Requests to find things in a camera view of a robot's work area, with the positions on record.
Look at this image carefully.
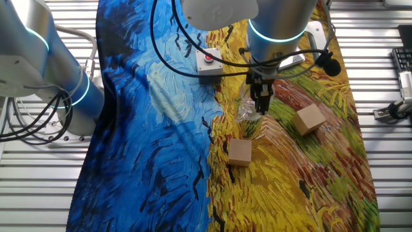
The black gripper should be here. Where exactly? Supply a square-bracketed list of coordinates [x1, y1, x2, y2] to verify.
[250, 72, 275, 116]

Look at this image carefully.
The clear wine glass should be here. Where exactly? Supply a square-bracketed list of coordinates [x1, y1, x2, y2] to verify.
[234, 79, 275, 124]

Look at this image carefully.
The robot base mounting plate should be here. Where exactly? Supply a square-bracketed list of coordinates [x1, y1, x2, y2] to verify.
[42, 121, 95, 143]

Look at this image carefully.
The silver digital kitchen scale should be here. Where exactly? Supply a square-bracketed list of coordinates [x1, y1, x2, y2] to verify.
[277, 52, 306, 72]

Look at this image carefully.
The light wooden cube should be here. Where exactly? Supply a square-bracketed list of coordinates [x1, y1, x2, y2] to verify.
[227, 138, 253, 168]
[291, 103, 327, 137]

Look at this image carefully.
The grey box with red button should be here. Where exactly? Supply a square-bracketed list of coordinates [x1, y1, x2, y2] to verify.
[195, 47, 224, 86]

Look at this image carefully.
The Van Gogh print tablecloth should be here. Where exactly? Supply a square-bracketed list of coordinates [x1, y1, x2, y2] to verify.
[66, 0, 381, 232]

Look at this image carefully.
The black computer keyboard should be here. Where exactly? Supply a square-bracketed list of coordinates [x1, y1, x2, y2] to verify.
[391, 47, 412, 74]

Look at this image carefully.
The black rectangular object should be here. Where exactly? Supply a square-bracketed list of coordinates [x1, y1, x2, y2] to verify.
[397, 24, 412, 50]

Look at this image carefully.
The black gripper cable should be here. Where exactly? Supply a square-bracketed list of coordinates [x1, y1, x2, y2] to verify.
[149, 0, 256, 79]

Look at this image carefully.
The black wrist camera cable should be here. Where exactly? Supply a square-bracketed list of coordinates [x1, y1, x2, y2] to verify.
[171, 0, 326, 69]

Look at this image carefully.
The metal camera mounting bracket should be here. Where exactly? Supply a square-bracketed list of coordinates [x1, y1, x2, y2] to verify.
[373, 97, 412, 122]

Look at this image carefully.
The black looped camera cable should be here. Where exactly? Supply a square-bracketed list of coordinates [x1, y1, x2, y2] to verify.
[386, 101, 404, 121]

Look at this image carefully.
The silver ribbed depth camera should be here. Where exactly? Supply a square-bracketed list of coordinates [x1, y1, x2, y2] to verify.
[398, 70, 412, 102]

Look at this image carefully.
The metal hose connector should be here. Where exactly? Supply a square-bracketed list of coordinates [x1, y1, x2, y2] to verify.
[84, 58, 97, 82]

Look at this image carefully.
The grey robot base hose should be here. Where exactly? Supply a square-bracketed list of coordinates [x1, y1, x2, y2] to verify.
[54, 24, 98, 81]

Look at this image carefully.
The black base cable bundle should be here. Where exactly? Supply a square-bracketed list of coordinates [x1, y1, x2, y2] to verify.
[0, 90, 74, 146]

